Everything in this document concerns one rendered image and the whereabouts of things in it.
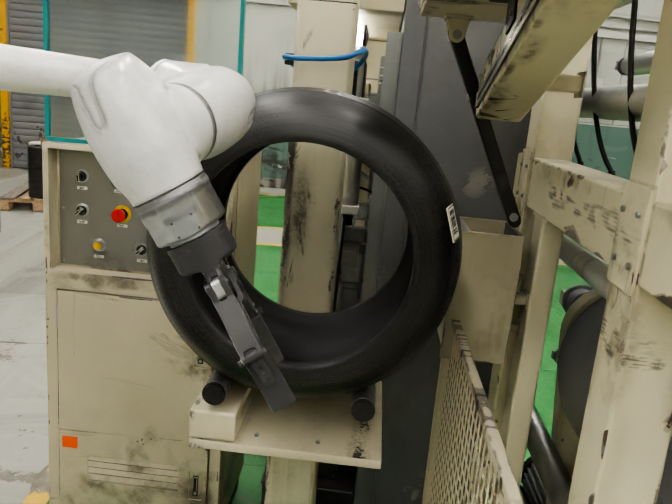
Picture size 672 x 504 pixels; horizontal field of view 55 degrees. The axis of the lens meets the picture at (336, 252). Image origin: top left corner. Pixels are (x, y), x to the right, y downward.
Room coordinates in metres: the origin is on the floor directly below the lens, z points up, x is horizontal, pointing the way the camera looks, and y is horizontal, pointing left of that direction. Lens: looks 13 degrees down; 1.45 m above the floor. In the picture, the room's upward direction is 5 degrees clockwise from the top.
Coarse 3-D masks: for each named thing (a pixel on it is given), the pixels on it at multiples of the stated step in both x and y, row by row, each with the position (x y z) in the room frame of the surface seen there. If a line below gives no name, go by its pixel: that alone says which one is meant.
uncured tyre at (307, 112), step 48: (288, 96) 1.11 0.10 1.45; (336, 96) 1.12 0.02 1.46; (240, 144) 1.08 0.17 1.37; (336, 144) 1.07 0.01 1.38; (384, 144) 1.07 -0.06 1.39; (432, 192) 1.08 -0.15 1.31; (432, 240) 1.07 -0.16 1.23; (192, 288) 1.10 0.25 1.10; (384, 288) 1.35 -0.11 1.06; (432, 288) 1.07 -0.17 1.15; (192, 336) 1.09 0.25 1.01; (288, 336) 1.34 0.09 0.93; (336, 336) 1.34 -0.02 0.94; (384, 336) 1.07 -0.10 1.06; (288, 384) 1.08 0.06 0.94; (336, 384) 1.08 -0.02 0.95
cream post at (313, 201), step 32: (320, 0) 1.46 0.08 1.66; (352, 0) 1.46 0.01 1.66; (320, 32) 1.46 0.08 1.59; (352, 32) 1.46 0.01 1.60; (320, 64) 1.46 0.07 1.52; (352, 64) 1.48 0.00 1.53; (288, 160) 1.47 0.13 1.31; (320, 160) 1.46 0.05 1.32; (288, 192) 1.46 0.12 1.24; (320, 192) 1.46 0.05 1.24; (288, 224) 1.46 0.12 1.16; (320, 224) 1.46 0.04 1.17; (288, 256) 1.46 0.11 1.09; (320, 256) 1.46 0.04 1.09; (288, 288) 1.46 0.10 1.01; (320, 288) 1.46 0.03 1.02; (288, 480) 1.46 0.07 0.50
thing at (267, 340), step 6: (252, 318) 0.81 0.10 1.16; (258, 318) 0.80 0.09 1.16; (258, 324) 0.80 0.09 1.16; (264, 324) 0.80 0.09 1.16; (258, 330) 0.80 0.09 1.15; (264, 330) 0.80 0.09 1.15; (258, 336) 0.80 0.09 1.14; (264, 336) 0.80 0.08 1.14; (270, 336) 0.80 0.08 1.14; (264, 342) 0.80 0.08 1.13; (270, 342) 0.80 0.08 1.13; (270, 348) 0.80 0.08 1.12; (276, 348) 0.80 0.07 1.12; (276, 354) 0.80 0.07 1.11; (276, 360) 0.80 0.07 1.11
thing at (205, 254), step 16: (224, 224) 0.73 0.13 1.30; (192, 240) 0.70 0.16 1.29; (208, 240) 0.70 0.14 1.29; (224, 240) 0.71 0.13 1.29; (176, 256) 0.70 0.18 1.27; (192, 256) 0.69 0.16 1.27; (208, 256) 0.70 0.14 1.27; (224, 256) 0.71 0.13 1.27; (192, 272) 0.70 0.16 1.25; (208, 272) 0.69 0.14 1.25; (224, 272) 0.71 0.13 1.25
